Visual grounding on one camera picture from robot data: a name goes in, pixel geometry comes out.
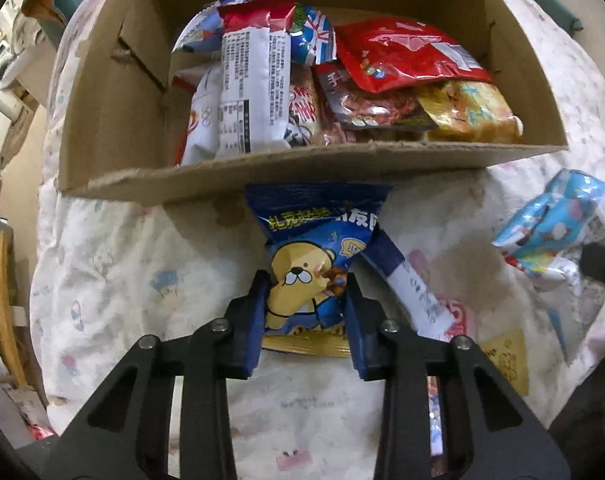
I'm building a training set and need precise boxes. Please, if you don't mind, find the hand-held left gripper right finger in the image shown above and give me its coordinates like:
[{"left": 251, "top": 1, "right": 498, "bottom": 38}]
[{"left": 345, "top": 272, "right": 571, "bottom": 480}]

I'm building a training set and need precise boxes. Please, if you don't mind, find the blue bear snack packet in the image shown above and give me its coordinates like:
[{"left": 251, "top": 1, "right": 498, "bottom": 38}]
[{"left": 245, "top": 182, "right": 394, "bottom": 358}]

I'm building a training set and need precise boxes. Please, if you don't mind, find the gold snack packet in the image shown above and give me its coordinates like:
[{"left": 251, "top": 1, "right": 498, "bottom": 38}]
[{"left": 477, "top": 329, "right": 531, "bottom": 396}]

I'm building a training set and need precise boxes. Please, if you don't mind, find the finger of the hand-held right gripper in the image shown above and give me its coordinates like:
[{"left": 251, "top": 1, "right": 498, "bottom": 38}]
[{"left": 579, "top": 242, "right": 605, "bottom": 292}]

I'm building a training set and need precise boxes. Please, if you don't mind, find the pink red snack packet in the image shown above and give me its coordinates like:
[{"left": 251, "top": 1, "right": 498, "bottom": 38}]
[{"left": 435, "top": 295, "right": 478, "bottom": 341}]

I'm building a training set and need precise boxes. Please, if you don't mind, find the white navy stick packet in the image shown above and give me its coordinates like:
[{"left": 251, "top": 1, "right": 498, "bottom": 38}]
[{"left": 360, "top": 232, "right": 458, "bottom": 343}]

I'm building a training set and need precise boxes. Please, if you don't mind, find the light blue snack packet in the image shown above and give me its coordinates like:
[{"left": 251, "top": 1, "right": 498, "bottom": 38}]
[{"left": 491, "top": 169, "right": 605, "bottom": 291}]

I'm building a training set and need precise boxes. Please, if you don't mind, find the dark spicy strip snack packet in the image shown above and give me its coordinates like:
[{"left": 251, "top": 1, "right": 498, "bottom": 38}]
[{"left": 313, "top": 62, "right": 436, "bottom": 131}]

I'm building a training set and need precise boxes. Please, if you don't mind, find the large red snack packet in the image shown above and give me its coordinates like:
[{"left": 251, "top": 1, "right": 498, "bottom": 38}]
[{"left": 335, "top": 17, "right": 494, "bottom": 93}]

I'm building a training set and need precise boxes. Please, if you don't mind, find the long red snack packet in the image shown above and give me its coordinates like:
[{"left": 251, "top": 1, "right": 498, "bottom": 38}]
[{"left": 216, "top": 0, "right": 297, "bottom": 158}]

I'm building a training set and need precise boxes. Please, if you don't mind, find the brown cardboard box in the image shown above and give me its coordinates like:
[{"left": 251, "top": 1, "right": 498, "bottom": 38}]
[{"left": 57, "top": 0, "right": 569, "bottom": 206}]

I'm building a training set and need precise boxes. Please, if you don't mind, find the blue flag print snack packet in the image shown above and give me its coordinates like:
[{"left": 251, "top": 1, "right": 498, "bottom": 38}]
[{"left": 290, "top": 4, "right": 337, "bottom": 67}]

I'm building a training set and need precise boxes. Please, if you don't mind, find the white washing machine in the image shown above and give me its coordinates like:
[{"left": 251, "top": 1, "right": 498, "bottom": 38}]
[{"left": 0, "top": 35, "right": 33, "bottom": 121}]

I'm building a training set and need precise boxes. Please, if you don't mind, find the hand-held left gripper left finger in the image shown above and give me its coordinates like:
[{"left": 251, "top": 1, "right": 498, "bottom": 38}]
[{"left": 57, "top": 270, "right": 270, "bottom": 480}]

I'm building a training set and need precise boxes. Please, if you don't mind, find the blue white snack packet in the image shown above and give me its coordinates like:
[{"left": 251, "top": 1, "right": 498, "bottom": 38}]
[{"left": 171, "top": 0, "right": 273, "bottom": 53}]

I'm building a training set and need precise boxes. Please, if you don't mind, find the wooden chair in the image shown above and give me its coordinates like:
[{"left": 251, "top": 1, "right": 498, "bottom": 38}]
[{"left": 0, "top": 227, "right": 33, "bottom": 391}]

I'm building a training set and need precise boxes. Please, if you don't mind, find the yellow noodle snack packet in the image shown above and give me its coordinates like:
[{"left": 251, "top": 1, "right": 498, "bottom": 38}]
[{"left": 415, "top": 80, "right": 524, "bottom": 145}]

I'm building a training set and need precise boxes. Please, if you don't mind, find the white printed blanket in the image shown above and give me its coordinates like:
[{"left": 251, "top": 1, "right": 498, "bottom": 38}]
[{"left": 30, "top": 0, "right": 605, "bottom": 480}]

